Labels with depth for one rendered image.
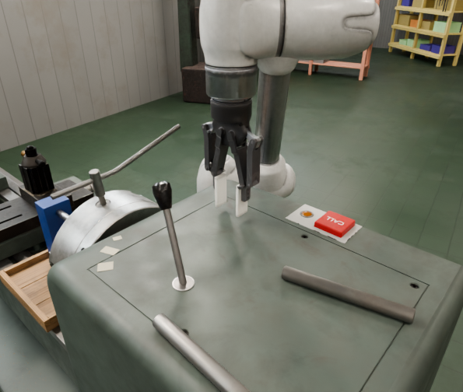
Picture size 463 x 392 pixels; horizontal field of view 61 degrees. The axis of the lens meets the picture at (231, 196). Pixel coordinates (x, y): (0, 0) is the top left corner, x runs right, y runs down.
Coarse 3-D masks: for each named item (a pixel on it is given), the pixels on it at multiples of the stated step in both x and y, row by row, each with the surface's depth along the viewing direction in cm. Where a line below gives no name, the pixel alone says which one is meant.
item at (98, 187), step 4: (92, 172) 84; (96, 172) 84; (92, 176) 84; (96, 176) 85; (96, 180) 85; (100, 180) 86; (96, 184) 86; (100, 184) 86; (96, 188) 86; (100, 188) 86; (96, 192) 87; (100, 192) 87; (104, 192) 88; (96, 196) 87; (100, 196) 87; (100, 200) 88; (104, 200) 89; (100, 204) 89; (104, 204) 89
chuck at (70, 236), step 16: (112, 192) 94; (128, 192) 97; (80, 208) 89; (96, 208) 88; (112, 208) 87; (64, 224) 88; (80, 224) 86; (64, 240) 86; (80, 240) 83; (64, 256) 85
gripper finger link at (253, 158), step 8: (256, 144) 69; (248, 152) 70; (256, 152) 71; (248, 160) 71; (256, 160) 71; (248, 168) 72; (256, 168) 72; (248, 176) 72; (256, 176) 73; (248, 184) 73
